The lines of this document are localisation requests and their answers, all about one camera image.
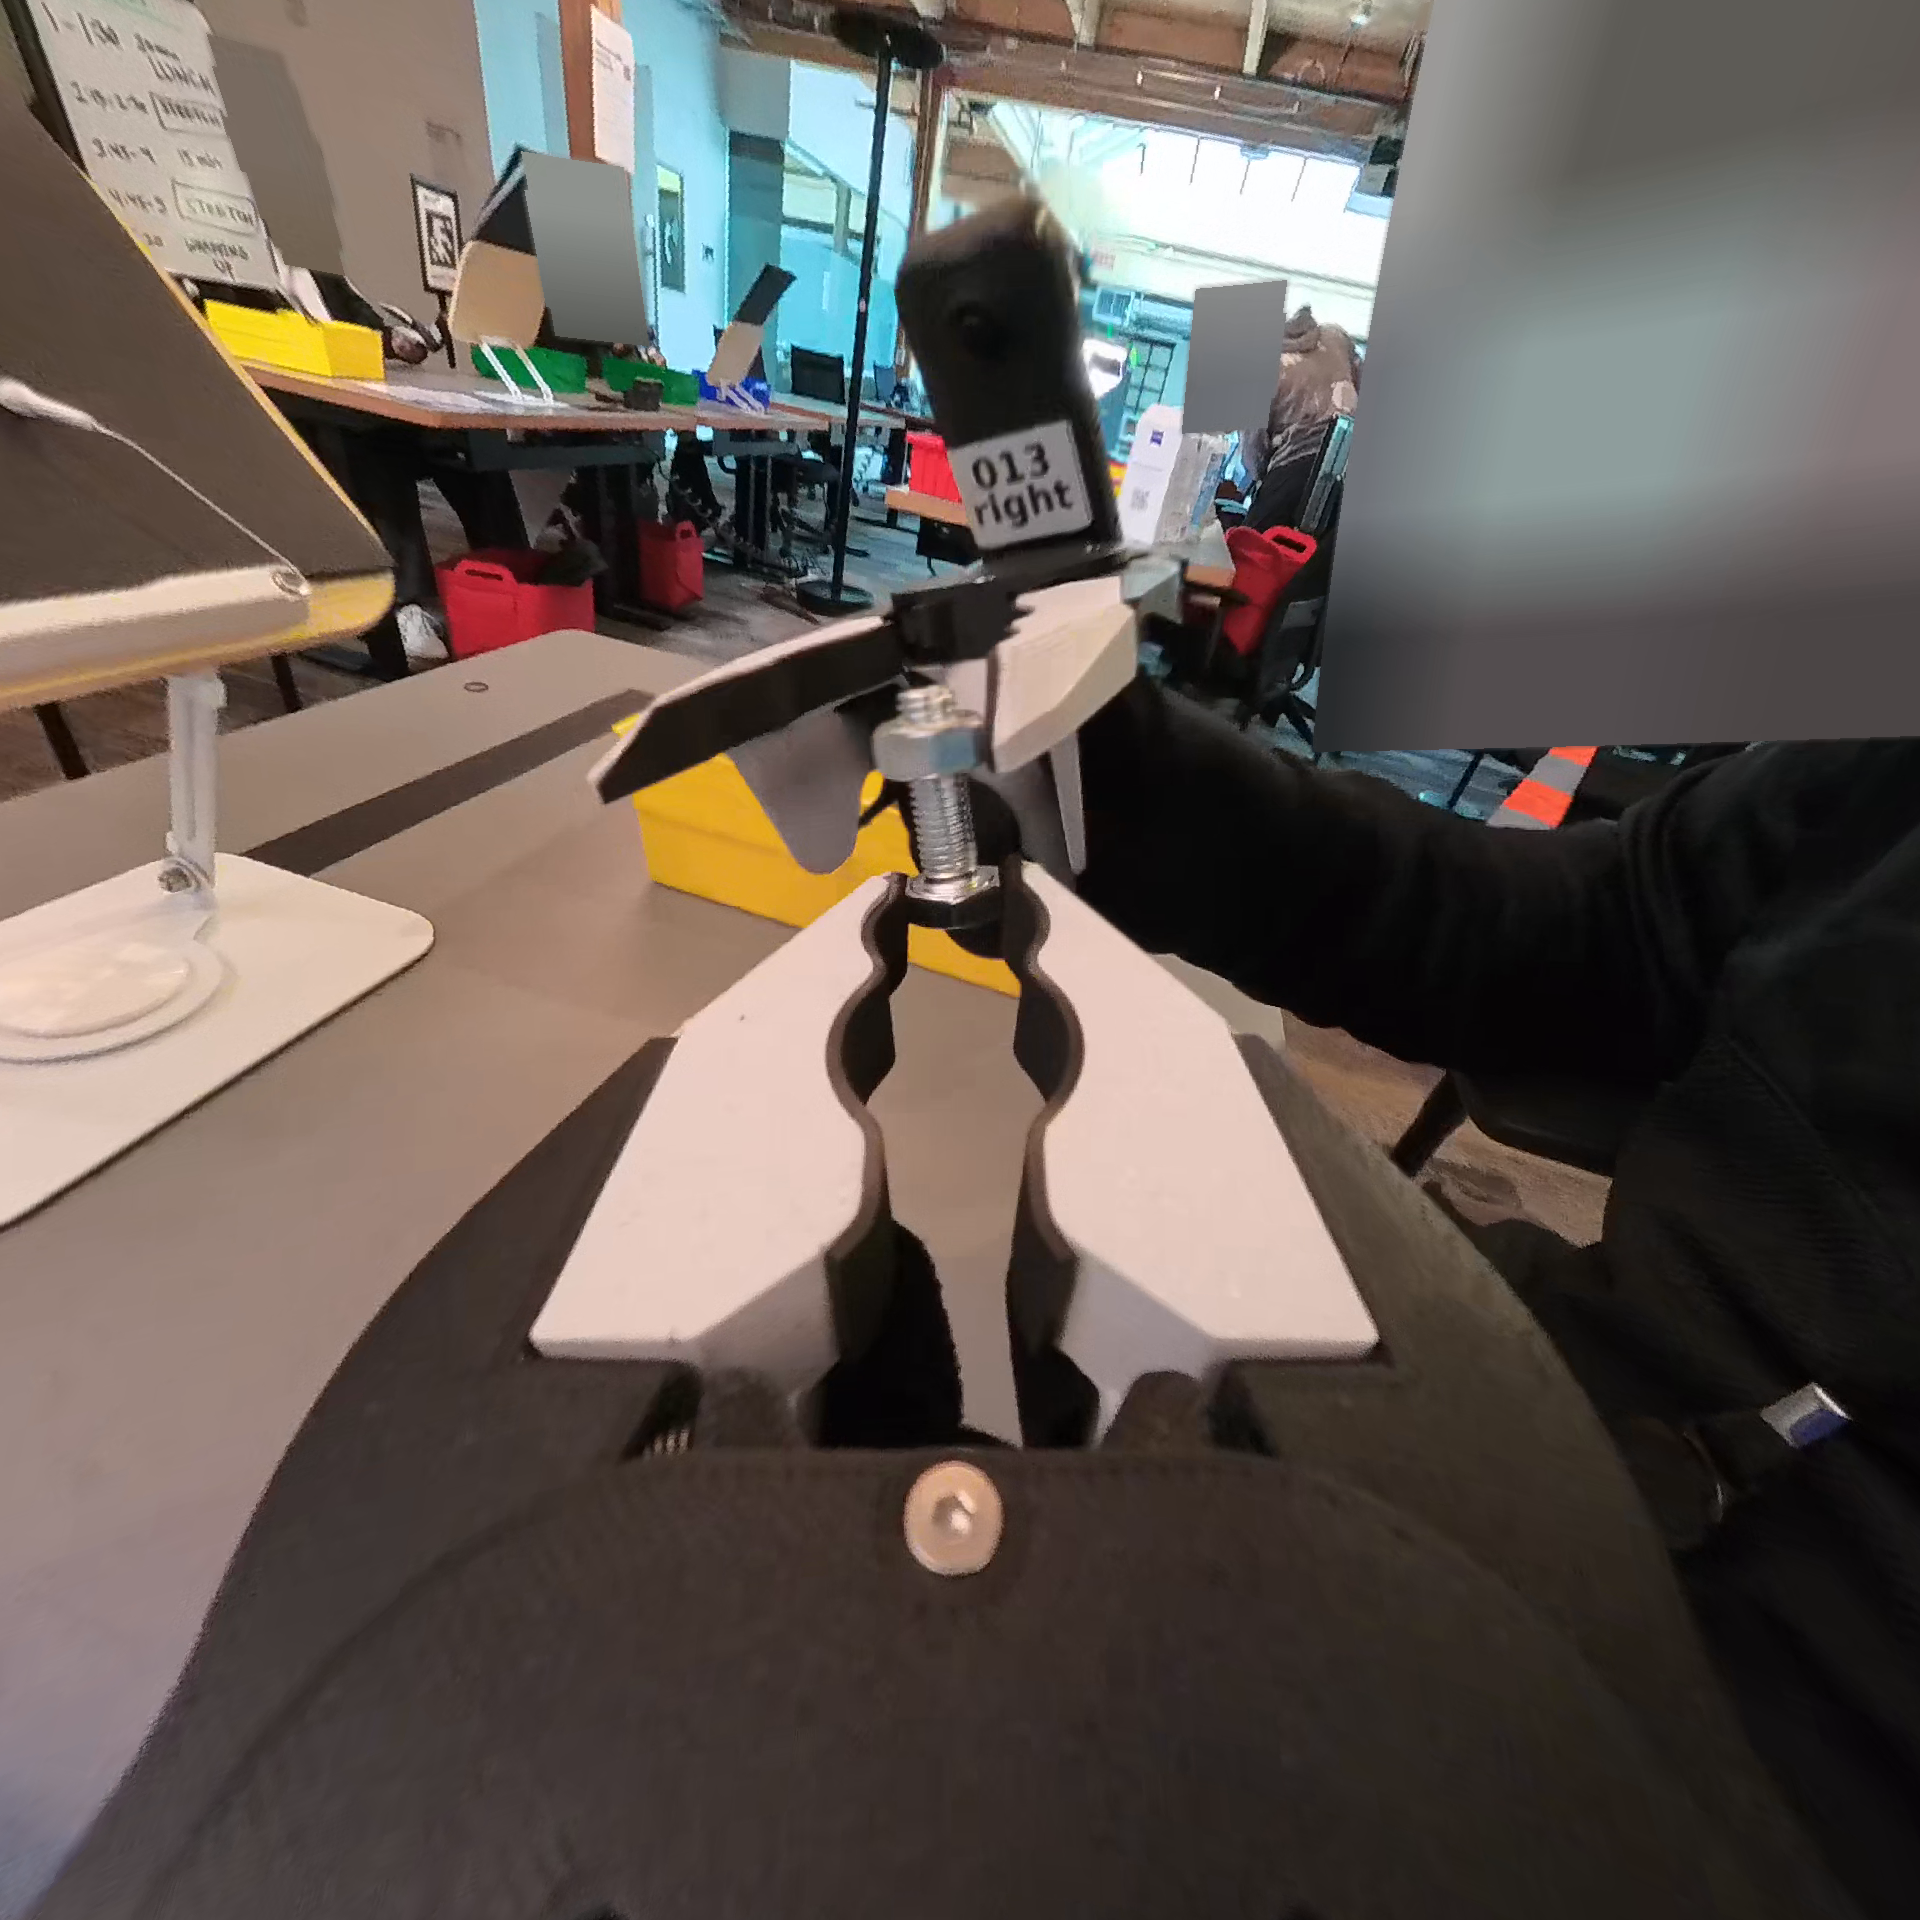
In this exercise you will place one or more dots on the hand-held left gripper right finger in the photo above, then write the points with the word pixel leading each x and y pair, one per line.
pixel 1201 1201

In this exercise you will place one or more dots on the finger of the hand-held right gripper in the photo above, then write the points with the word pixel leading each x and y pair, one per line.
pixel 1057 676
pixel 721 713

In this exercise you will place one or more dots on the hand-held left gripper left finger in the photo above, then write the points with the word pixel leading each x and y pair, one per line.
pixel 703 1201

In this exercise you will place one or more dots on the yellow storage bin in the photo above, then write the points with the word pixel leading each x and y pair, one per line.
pixel 690 856

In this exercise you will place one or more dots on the steel hex nut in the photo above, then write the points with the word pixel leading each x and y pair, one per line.
pixel 923 746

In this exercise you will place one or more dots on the steel hex bolt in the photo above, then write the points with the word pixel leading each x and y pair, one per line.
pixel 941 823

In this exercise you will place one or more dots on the person's right forearm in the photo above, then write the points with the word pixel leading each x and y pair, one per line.
pixel 1423 901

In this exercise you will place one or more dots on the person's right hand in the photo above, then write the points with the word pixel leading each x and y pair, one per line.
pixel 1155 823

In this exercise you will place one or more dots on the red storage bin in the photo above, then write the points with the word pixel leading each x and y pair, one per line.
pixel 928 469

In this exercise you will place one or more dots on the black pole stand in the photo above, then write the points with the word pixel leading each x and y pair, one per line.
pixel 870 301

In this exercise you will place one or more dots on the red tote basket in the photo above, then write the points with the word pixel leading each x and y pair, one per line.
pixel 670 566
pixel 510 607

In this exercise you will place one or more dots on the white carton box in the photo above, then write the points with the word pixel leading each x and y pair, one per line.
pixel 1153 473

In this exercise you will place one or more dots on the black office chair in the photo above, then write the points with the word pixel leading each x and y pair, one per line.
pixel 1284 676

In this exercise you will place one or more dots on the green storage bin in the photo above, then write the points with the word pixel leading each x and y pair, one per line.
pixel 651 384
pixel 540 366

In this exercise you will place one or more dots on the white folding stand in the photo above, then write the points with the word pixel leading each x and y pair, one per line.
pixel 268 974

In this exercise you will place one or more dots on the orange traffic cone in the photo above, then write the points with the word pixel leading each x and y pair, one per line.
pixel 1544 786

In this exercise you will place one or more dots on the wooden pillar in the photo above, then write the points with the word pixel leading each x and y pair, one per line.
pixel 578 76

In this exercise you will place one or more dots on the small marker sign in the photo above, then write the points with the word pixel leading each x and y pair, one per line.
pixel 435 234

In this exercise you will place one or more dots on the small yellow bin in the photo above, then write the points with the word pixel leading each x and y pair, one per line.
pixel 301 344

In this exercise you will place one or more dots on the whiteboard with handwriting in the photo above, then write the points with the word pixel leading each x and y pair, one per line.
pixel 134 150

